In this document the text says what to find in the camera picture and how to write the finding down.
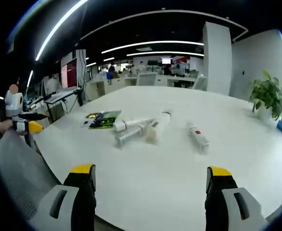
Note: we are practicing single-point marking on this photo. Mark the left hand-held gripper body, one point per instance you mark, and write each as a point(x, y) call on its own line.
point(13, 103)

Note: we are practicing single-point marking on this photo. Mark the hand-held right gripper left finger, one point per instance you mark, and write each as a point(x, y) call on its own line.
point(66, 207)

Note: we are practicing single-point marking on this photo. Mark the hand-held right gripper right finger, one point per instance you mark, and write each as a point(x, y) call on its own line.
point(229, 207)

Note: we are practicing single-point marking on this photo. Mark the white skincare box red label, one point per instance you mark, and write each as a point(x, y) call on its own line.
point(198, 137)

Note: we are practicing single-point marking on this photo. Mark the white skincare long box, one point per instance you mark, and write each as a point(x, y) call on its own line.
point(128, 136)

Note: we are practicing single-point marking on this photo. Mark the white skincare tube box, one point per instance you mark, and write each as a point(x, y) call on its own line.
point(131, 124)

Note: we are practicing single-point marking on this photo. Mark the cream skincare jar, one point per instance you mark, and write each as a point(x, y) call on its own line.
point(151, 134)

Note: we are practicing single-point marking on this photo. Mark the white skincare bottle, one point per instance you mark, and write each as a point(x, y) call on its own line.
point(162, 119)

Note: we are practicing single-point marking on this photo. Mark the white standing desk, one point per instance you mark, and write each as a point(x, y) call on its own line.
point(61, 95)

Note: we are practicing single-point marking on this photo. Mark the grey mesh chair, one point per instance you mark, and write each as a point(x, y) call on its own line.
point(23, 173)

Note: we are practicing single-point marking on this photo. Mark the small dark card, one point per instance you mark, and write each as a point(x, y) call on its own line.
point(85, 123)

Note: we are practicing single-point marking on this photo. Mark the large red display screen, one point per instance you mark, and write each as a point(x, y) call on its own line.
point(68, 74)

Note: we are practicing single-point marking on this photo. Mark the golden foil packet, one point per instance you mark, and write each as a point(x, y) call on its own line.
point(92, 115)

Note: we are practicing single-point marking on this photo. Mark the green printed packet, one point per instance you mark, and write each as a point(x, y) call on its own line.
point(106, 119)

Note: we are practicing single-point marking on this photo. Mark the long ceiling light strip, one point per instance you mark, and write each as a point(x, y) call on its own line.
point(164, 53)
point(56, 26)
point(152, 44)

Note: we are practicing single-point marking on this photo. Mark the white plant pot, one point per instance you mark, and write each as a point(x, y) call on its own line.
point(264, 113)

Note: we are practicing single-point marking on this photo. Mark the white office chair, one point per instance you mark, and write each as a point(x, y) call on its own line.
point(146, 79)
point(200, 83)

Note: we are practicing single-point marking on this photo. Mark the green potted plant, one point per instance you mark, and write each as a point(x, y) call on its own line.
point(269, 93)

